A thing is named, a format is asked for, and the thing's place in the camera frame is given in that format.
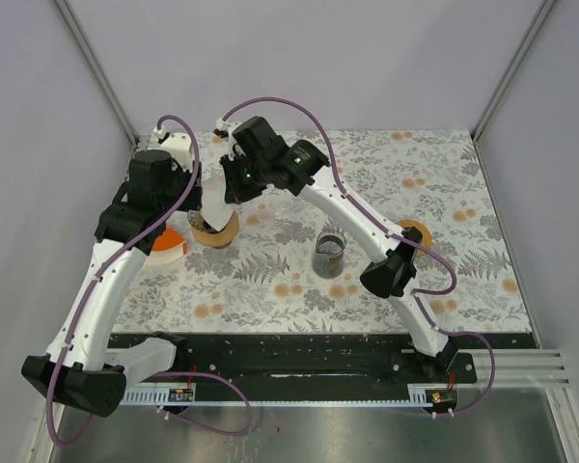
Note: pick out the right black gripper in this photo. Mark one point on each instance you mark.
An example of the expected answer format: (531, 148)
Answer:
(234, 193)

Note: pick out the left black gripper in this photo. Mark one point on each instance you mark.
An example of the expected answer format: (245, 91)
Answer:
(193, 200)

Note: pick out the white paper coffee filter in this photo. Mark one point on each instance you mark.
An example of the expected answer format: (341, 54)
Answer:
(215, 211)

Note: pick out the orange coffee filter pack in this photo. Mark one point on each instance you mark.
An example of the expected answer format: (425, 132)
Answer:
(169, 247)

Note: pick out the clear glass dripper cone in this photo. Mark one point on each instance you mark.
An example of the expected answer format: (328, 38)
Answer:
(282, 211)

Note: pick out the grey glass carafe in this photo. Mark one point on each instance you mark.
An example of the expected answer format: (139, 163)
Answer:
(328, 256)

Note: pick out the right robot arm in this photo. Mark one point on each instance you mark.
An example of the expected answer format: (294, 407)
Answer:
(258, 157)

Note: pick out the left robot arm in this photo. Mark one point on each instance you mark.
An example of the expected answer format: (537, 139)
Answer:
(75, 370)

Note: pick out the floral tablecloth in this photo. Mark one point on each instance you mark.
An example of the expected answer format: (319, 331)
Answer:
(264, 281)

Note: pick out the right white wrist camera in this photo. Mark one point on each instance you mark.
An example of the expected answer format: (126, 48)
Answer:
(225, 131)

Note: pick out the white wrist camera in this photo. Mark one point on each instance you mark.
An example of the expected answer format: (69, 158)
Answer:
(177, 144)
(225, 131)

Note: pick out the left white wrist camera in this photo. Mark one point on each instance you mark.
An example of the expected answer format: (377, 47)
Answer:
(177, 144)

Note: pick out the left aluminium frame post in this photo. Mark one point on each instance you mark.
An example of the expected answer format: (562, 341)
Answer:
(85, 48)

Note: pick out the aluminium frame post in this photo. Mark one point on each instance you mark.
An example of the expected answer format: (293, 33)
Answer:
(513, 67)
(85, 48)

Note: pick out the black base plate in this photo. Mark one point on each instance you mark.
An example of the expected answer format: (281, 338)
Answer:
(318, 366)

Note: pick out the white slotted cable duct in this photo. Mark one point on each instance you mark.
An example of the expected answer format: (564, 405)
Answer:
(209, 395)

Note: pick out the aluminium front rail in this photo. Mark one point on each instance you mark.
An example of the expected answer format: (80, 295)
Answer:
(526, 368)

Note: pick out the right aluminium frame post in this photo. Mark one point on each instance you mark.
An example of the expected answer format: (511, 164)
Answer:
(513, 67)

